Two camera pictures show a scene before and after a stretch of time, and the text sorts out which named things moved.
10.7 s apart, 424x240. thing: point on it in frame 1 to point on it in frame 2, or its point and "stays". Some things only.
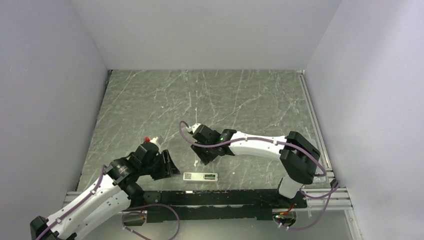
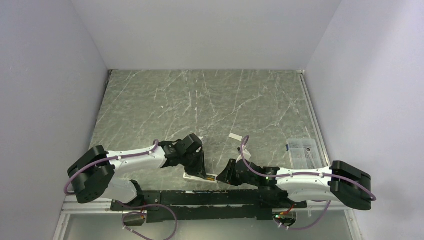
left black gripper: [167, 168] to [199, 170]
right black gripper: [204, 158] to [227, 175]
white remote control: [199, 176] stays
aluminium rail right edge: [315, 118] stays
